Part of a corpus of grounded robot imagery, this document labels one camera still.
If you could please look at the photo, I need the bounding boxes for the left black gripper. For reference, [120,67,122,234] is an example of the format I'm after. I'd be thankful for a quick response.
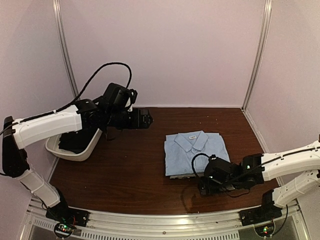
[105,108,153,130]

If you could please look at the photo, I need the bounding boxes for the grey shirt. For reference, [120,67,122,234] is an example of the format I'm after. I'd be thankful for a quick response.
[169,174,196,180]

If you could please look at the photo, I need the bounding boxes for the light blue shirt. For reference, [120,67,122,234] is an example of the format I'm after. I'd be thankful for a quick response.
[164,130,230,177]

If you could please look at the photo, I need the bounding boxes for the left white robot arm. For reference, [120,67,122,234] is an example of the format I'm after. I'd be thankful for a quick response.
[0,83,153,222]

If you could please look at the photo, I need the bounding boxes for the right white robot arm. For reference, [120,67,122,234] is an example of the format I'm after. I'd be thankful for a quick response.
[198,140,320,221]

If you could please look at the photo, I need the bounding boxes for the black shirt in basket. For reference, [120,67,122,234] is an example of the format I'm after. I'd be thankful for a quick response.
[58,128,97,154]

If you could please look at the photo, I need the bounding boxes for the white plastic basket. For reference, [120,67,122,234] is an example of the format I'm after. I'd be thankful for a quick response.
[45,128,102,162]

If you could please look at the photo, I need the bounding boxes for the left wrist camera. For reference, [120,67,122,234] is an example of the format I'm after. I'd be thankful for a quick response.
[126,89,138,112]

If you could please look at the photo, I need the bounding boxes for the front aluminium rail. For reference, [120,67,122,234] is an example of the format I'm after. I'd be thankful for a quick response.
[17,197,311,240]

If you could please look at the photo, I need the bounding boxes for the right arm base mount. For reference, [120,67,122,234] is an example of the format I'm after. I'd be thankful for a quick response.
[239,190,282,226]

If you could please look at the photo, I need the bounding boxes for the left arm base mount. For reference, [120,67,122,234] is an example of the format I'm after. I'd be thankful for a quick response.
[45,200,90,227]

